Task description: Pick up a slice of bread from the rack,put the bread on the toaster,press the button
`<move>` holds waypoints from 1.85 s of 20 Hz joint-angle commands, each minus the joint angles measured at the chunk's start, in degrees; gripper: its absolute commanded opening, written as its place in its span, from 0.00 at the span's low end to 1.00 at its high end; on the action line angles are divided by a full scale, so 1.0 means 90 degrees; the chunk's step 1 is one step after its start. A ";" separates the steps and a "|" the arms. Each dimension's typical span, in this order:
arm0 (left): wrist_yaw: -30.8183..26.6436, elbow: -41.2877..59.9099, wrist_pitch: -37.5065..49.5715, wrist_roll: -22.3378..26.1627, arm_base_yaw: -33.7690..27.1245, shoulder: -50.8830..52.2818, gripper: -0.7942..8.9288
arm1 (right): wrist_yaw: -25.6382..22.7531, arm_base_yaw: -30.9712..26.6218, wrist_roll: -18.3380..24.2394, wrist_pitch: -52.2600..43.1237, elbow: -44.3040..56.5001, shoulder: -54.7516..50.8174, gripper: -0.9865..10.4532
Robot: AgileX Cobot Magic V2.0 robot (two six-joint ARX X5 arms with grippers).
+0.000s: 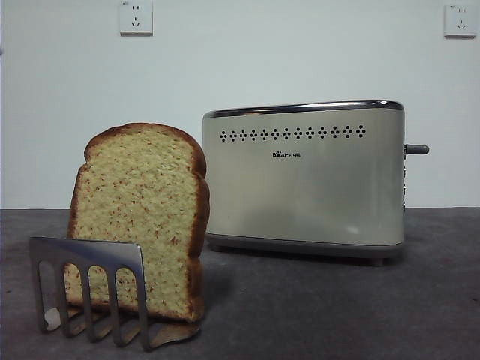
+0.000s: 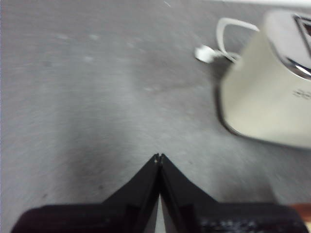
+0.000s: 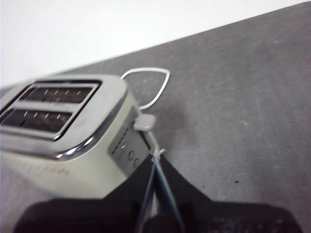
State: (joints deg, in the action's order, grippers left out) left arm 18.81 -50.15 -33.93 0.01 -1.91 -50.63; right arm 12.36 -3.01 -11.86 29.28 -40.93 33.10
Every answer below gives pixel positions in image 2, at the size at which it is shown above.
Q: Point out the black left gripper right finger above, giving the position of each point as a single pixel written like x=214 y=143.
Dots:
x=218 y=218

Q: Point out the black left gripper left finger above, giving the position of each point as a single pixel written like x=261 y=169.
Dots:
x=102 y=218

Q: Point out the cream toaster with grey lever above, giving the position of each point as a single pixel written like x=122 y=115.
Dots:
x=264 y=102

